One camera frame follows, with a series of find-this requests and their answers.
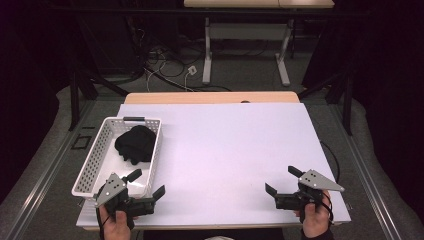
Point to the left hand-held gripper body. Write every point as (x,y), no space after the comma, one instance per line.
(111,191)

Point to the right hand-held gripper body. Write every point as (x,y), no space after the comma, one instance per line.
(315,180)

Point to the black tank top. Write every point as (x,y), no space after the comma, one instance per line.
(136,143)

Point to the white perforated plastic basket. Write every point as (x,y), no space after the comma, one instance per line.
(100,146)

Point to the person's left hand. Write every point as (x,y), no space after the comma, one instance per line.
(116,226)

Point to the person's right hand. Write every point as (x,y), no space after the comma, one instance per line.
(316,223)

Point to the white table mat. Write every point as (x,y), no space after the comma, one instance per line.
(283,113)

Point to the black metal stand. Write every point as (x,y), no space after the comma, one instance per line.
(74,100)
(348,106)

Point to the dark curtain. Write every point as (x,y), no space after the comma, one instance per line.
(20,100)
(393,100)

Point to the beige desk with white legs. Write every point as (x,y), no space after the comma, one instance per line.
(233,3)

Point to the black floor socket frame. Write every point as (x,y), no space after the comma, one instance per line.
(81,147)

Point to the aluminium floor rail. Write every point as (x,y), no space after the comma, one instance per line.
(370,186)
(38,188)

